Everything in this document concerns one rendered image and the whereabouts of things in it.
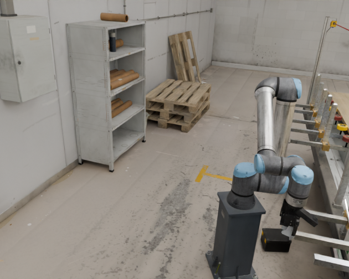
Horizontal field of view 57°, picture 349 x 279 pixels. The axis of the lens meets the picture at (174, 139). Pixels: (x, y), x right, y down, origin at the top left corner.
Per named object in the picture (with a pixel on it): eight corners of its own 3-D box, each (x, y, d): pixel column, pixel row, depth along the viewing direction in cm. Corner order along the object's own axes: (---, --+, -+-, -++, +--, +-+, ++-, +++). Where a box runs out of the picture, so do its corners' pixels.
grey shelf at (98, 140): (78, 164, 373) (65, 23, 308) (116, 135, 450) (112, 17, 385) (112, 172, 360) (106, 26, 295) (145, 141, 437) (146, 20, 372)
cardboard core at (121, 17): (99, 13, 347) (124, 14, 339) (103, 12, 354) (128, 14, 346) (100, 20, 351) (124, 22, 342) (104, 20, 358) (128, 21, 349)
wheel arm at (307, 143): (290, 144, 263) (291, 139, 261) (290, 142, 266) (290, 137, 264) (347, 152, 253) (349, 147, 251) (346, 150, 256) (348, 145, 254)
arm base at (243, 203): (232, 211, 208) (234, 198, 204) (222, 194, 225) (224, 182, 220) (259, 208, 211) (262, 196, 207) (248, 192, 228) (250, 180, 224)
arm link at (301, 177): (312, 165, 143) (317, 176, 134) (306, 189, 148) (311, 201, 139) (290, 163, 144) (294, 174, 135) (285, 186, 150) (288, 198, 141)
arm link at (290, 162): (281, 151, 156) (285, 164, 145) (305, 154, 155) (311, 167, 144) (277, 169, 160) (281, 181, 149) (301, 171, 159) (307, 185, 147)
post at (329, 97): (315, 146, 287) (328, 94, 267) (314, 145, 290) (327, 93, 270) (319, 147, 287) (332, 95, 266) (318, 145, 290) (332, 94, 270)
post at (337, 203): (333, 207, 199) (353, 141, 180) (332, 203, 203) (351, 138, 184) (341, 209, 198) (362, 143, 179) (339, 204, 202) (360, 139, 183)
